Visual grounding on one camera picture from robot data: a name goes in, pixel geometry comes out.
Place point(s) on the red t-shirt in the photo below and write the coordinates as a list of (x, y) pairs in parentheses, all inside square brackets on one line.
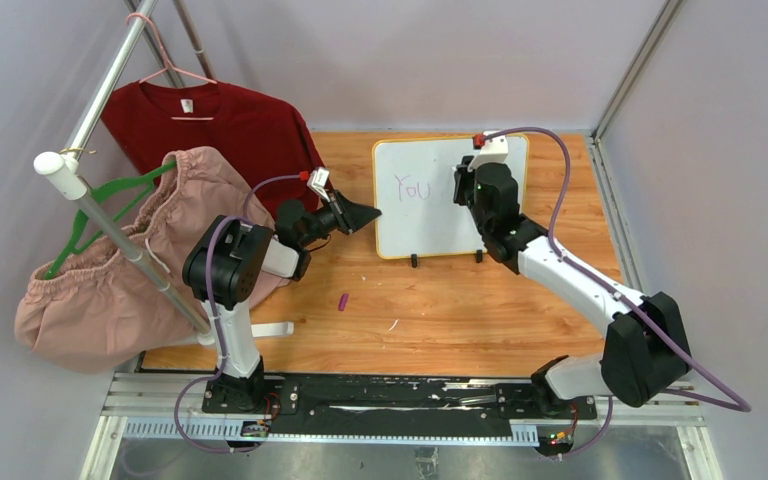
[(264, 138)]

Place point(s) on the grey aluminium frame post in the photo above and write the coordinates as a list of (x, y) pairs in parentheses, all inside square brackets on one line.
[(661, 24)]

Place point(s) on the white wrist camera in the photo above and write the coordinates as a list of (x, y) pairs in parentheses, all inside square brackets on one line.
[(489, 147), (318, 181)]

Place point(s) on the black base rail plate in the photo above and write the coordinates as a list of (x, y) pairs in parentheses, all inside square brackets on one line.
[(369, 406)]

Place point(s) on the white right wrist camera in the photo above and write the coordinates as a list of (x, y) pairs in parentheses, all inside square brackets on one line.
[(489, 147)]

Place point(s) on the purple marker cap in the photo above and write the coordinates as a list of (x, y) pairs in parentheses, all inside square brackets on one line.
[(343, 301)]

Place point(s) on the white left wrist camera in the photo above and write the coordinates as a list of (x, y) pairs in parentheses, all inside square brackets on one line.
[(318, 181)]

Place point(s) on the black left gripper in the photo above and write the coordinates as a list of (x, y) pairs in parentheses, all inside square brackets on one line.
[(347, 216)]

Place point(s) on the yellow-framed whiteboard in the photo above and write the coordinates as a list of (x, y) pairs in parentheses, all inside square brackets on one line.
[(414, 189)]

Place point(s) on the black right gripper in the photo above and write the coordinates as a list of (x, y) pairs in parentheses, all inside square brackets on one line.
[(464, 176)]

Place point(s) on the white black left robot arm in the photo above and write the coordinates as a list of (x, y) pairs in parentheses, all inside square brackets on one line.
[(222, 271)]

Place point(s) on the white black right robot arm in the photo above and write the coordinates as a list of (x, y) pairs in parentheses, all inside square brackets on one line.
[(643, 334)]

